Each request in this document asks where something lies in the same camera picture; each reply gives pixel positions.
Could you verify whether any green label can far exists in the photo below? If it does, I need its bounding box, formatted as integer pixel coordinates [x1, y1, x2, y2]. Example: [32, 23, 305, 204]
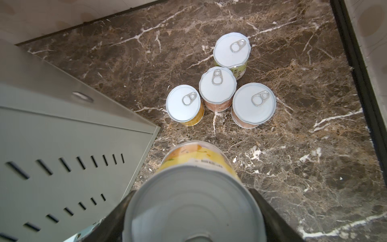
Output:
[213, 32, 251, 81]

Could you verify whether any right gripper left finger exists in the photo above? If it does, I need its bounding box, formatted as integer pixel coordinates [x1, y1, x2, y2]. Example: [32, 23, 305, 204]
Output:
[81, 190, 136, 242]

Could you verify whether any pink label can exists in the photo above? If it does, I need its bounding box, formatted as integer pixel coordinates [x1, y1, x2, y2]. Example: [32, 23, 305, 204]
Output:
[199, 67, 237, 113]
[231, 83, 276, 129]

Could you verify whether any grey metal cabinet box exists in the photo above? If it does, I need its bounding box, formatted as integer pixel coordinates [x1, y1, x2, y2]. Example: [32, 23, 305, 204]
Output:
[1, 40, 160, 242]

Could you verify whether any small yellow label can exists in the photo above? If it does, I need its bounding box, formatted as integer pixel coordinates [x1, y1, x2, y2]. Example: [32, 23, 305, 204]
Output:
[166, 85, 205, 127]

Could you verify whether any tall yellow label can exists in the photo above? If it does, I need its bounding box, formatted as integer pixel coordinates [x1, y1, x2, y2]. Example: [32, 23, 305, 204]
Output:
[122, 141, 267, 242]

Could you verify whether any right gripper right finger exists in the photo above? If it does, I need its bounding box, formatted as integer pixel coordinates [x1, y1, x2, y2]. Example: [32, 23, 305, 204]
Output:
[249, 188, 304, 242]

